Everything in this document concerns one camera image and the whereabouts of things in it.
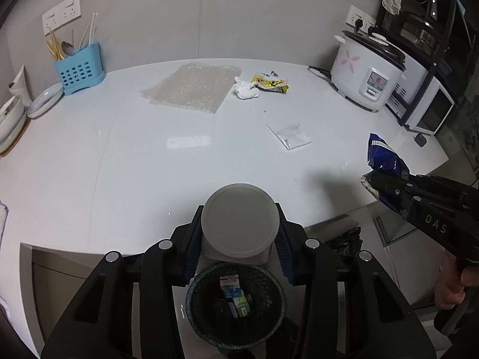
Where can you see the white tissue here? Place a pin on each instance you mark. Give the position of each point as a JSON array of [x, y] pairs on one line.
[[246, 89]]

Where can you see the metal spoon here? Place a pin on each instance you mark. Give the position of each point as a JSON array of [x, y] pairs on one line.
[[68, 48]]

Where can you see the clear bubble wrap sheet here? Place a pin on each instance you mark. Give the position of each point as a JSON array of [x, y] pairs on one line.
[[191, 88]]

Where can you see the small black device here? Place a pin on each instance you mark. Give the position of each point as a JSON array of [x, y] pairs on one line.
[[420, 140]]

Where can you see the black metal rack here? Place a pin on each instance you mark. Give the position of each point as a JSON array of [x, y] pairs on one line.
[[460, 45]]

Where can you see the black power plug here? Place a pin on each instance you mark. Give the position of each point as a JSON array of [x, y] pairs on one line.
[[360, 24]]

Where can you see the yellow snack wrapper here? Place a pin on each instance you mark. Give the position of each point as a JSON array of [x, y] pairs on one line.
[[269, 84]]

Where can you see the white lidded pill bottle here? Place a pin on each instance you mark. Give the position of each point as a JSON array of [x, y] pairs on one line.
[[239, 220]]

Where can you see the clear plastic bag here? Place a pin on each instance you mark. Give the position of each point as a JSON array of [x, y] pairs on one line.
[[290, 136]]

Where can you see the green cardboard box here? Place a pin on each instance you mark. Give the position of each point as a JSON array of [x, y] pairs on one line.
[[241, 304]]

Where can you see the blue snack wrapper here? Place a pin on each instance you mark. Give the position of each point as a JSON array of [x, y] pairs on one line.
[[385, 160]]

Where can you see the person's right hand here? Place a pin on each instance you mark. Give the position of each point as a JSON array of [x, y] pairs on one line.
[[449, 288]]

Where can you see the blue patterned plate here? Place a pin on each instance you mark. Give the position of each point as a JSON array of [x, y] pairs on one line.
[[45, 101]]

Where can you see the bundle of wooden chopsticks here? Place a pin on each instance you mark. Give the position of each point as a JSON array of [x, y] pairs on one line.
[[56, 48]]

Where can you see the white microwave oven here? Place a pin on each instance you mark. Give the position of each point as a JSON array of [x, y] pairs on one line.
[[430, 104]]

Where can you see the white double wall socket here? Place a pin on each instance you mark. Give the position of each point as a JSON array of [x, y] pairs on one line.
[[368, 22]]

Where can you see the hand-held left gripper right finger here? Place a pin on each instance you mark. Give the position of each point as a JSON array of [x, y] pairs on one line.
[[285, 252]]

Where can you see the blue utensil holder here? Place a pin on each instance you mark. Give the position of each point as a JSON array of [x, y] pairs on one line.
[[80, 73]]

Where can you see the white wall socket plate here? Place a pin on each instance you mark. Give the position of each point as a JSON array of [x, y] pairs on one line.
[[71, 7], [51, 21]]

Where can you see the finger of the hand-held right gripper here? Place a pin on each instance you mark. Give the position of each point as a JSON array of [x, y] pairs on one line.
[[391, 187], [436, 184]]

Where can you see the white rice cooker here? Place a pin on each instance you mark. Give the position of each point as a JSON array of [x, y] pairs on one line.
[[359, 71]]

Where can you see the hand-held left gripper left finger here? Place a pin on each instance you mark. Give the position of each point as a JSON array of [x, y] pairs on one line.
[[191, 248]]

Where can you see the dark metal pot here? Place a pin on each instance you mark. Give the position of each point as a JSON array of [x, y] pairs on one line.
[[419, 31]]

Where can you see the small milk carton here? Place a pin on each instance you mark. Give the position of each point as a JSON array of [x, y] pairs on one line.
[[230, 286]]

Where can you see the plastic mesh waste basket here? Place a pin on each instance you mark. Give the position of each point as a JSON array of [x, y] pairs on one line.
[[209, 321]]

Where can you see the white plastic straw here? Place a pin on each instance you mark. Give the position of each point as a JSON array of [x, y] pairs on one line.
[[91, 30], [84, 35]]

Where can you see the white dish cloth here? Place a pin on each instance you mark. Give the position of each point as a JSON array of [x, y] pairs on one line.
[[3, 217]]

